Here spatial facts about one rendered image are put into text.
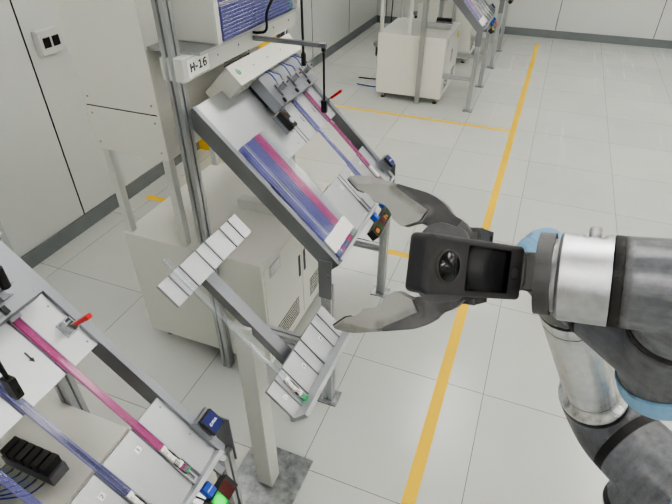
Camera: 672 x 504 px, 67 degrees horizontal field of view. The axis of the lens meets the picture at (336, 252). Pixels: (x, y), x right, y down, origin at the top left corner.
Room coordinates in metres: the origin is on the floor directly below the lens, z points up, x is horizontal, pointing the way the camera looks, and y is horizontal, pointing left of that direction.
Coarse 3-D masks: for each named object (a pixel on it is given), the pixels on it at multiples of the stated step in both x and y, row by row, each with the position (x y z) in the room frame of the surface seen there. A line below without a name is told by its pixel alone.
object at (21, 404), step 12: (0, 384) 0.63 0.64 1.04; (24, 408) 0.60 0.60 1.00; (36, 420) 0.59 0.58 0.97; (48, 432) 0.59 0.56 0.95; (60, 432) 0.59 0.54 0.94; (72, 444) 0.58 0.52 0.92; (84, 456) 0.57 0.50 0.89; (96, 468) 0.56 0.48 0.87; (108, 480) 0.55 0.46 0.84; (120, 492) 0.54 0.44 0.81
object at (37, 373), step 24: (24, 312) 0.77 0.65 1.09; (48, 312) 0.80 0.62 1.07; (0, 336) 0.71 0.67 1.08; (24, 336) 0.73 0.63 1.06; (48, 336) 0.75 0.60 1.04; (72, 336) 0.77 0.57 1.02; (0, 360) 0.67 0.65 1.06; (24, 360) 0.69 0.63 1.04; (48, 360) 0.71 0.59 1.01; (72, 360) 0.73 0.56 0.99; (24, 384) 0.65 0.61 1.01; (48, 384) 0.67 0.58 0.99; (0, 408) 0.59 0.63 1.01; (0, 432) 0.56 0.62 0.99
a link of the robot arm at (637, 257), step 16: (624, 240) 0.32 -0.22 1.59; (640, 240) 0.32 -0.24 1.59; (656, 240) 0.32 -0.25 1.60; (624, 256) 0.31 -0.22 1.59; (640, 256) 0.30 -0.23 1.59; (656, 256) 0.30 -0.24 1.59; (624, 272) 0.30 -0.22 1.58; (640, 272) 0.29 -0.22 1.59; (656, 272) 0.29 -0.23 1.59; (624, 288) 0.29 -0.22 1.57; (640, 288) 0.28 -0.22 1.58; (656, 288) 0.28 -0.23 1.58; (624, 304) 0.28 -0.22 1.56; (640, 304) 0.28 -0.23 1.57; (656, 304) 0.28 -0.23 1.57; (608, 320) 0.29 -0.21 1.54; (624, 320) 0.28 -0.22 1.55; (640, 320) 0.28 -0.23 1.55; (656, 320) 0.27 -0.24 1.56; (640, 336) 0.29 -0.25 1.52; (656, 336) 0.28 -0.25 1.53; (656, 352) 0.28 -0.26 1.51
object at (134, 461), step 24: (168, 408) 0.73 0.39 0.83; (168, 432) 0.68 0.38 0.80; (192, 432) 0.70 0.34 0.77; (120, 456) 0.60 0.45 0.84; (144, 456) 0.62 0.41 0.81; (192, 456) 0.66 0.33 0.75; (96, 480) 0.54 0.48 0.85; (120, 480) 0.56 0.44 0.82; (144, 480) 0.58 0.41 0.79; (168, 480) 0.59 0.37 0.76; (192, 480) 0.61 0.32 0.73
